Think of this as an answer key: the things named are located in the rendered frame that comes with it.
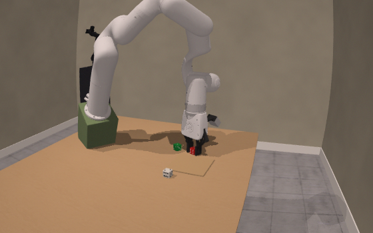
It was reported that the dark green die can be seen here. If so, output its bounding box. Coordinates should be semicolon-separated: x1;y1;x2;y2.
173;143;182;151

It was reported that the red die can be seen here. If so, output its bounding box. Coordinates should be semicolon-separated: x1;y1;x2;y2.
190;146;195;155

